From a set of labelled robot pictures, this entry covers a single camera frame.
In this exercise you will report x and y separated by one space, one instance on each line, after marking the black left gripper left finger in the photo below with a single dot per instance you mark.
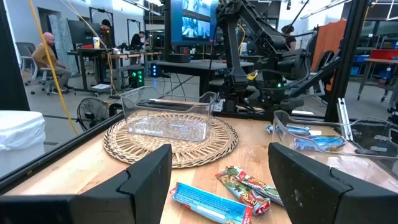
130 202

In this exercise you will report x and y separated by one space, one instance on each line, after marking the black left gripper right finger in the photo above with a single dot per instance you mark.
311 193

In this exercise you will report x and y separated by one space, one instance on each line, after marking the blue granola bar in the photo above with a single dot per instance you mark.
292 129
208 203
323 143

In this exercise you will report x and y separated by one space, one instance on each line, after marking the red chewy granola bar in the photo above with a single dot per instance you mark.
245 197
259 184

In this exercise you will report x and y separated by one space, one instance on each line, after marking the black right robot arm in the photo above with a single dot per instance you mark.
264 34

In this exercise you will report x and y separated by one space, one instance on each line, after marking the black table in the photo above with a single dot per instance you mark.
186 66

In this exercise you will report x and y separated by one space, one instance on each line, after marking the person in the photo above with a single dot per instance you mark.
136 40
46 59
105 29
289 39

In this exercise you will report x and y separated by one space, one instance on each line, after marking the large display screen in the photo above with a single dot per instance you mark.
192 21

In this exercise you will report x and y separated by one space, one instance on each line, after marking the black floor fan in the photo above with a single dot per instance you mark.
93 113

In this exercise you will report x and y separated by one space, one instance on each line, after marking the computer tower green lights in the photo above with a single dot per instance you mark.
136 77

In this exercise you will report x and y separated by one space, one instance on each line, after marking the orange panel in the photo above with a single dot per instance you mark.
329 40

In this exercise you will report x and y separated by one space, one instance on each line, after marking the wooden desk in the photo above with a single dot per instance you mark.
133 56

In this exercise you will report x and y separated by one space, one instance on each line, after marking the blue storage bin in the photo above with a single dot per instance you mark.
361 58

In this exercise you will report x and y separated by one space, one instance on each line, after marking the white trash bin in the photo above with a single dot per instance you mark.
18 133

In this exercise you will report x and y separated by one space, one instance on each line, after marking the wooden table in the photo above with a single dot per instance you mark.
379 61

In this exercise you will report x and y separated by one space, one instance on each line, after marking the red storage bin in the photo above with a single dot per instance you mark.
384 54

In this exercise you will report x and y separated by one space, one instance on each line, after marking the black monitor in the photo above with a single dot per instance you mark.
84 34

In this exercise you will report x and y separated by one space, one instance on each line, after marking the grey office chair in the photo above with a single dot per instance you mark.
26 53

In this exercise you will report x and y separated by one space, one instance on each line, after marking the silver metal bracket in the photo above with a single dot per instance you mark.
343 118

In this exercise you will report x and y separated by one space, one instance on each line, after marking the black metal table frame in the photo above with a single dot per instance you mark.
346 62

